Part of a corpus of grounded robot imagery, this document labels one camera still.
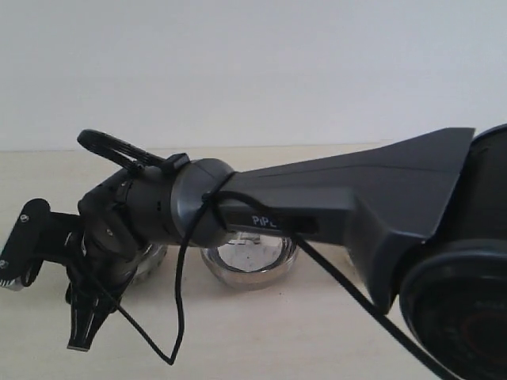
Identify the dimpled steel bowl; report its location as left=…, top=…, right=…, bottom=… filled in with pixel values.
left=130, top=244, right=168, bottom=286

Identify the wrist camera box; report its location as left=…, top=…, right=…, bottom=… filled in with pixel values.
left=1, top=198, right=84, bottom=291

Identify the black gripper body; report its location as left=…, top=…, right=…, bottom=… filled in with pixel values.
left=78, top=180, right=139, bottom=298

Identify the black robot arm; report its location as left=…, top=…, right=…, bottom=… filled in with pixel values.
left=68, top=125, right=506, bottom=379

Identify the smooth steel bowl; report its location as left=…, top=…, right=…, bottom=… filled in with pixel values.
left=200, top=233, right=299, bottom=291

